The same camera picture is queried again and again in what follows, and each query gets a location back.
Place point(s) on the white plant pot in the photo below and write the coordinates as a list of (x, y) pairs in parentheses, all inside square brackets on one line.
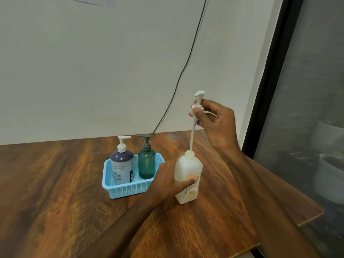
[(326, 137), (329, 180)]

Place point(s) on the person's right forearm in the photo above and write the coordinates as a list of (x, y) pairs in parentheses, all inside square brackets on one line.
[(268, 206)]

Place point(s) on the blue plastic basket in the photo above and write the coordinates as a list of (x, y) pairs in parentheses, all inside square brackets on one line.
[(129, 189)]

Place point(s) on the small purple and white bottle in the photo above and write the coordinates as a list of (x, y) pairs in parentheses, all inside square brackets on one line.
[(122, 166)]

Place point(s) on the person's right hand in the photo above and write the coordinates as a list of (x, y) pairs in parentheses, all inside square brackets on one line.
[(223, 128)]

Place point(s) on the short white pump head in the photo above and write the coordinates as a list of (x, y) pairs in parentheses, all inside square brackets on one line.
[(122, 146)]

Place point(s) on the small dark green bottle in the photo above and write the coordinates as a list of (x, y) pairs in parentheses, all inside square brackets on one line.
[(146, 165)]

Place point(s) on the person's left hand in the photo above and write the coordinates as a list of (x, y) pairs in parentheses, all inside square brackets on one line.
[(164, 185)]

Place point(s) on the large translucent bottle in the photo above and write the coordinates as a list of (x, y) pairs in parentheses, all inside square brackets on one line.
[(188, 166)]

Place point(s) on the dark green pump head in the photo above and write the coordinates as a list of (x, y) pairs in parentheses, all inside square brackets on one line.
[(146, 145)]

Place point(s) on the person's left forearm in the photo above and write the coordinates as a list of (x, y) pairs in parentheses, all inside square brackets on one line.
[(121, 231)]

